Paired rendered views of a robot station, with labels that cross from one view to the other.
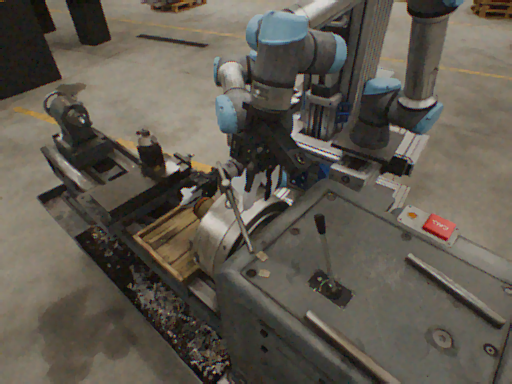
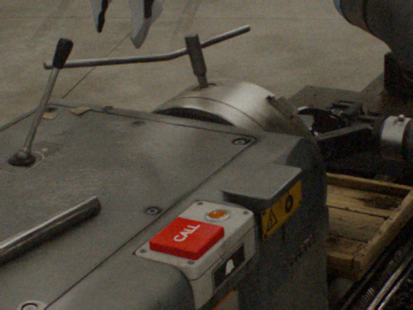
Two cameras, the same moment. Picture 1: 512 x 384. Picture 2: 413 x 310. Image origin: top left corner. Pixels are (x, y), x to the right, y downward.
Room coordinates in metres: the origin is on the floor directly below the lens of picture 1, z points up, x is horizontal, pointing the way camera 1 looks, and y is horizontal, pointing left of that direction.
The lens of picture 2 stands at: (0.40, -1.34, 1.77)
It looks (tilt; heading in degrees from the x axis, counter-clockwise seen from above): 27 degrees down; 80
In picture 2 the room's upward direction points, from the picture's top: 4 degrees counter-clockwise
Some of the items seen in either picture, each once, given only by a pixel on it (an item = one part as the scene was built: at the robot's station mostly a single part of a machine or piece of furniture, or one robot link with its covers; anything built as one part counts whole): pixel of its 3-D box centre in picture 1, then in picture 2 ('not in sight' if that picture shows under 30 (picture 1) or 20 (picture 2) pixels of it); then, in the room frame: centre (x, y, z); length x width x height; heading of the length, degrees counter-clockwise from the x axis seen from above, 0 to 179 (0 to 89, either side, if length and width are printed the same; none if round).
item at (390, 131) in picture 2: (227, 172); (396, 136); (0.95, 0.13, 1.08); 0.08 x 0.05 x 0.08; 49
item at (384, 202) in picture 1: (372, 202); (258, 188); (0.61, -0.30, 1.24); 0.09 x 0.08 x 0.03; 49
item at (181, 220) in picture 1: (194, 232); (302, 214); (0.82, 0.26, 0.89); 0.36 x 0.30 x 0.04; 139
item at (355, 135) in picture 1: (371, 127); not in sight; (1.06, -0.42, 1.21); 0.15 x 0.15 x 0.10
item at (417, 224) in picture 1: (424, 231); (198, 252); (0.52, -0.41, 1.23); 0.13 x 0.08 x 0.05; 49
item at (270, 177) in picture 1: (264, 178); (148, 13); (0.54, -0.01, 1.39); 0.06 x 0.03 x 0.09; 49
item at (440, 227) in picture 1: (438, 227); (187, 240); (0.51, -0.43, 1.26); 0.06 x 0.06 x 0.02; 49
